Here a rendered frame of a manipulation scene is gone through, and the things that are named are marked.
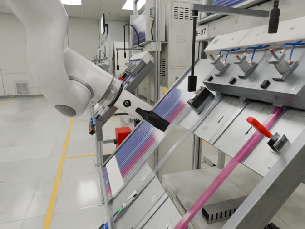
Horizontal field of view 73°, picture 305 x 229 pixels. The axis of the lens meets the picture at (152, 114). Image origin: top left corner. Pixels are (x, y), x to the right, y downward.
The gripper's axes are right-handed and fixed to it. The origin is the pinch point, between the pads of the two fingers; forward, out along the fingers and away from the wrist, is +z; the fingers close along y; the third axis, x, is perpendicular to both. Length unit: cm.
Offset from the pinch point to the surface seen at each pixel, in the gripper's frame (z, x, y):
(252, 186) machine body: 67, 4, 14
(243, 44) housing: 8.8, -33.0, -3.1
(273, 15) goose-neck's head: -0.8, -31.0, -21.5
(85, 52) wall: -51, -48, 849
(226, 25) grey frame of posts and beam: 9.6, -44.1, 15.0
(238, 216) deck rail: 8.9, 5.9, -31.1
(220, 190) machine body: 54, 13, 16
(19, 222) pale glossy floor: -7, 129, 106
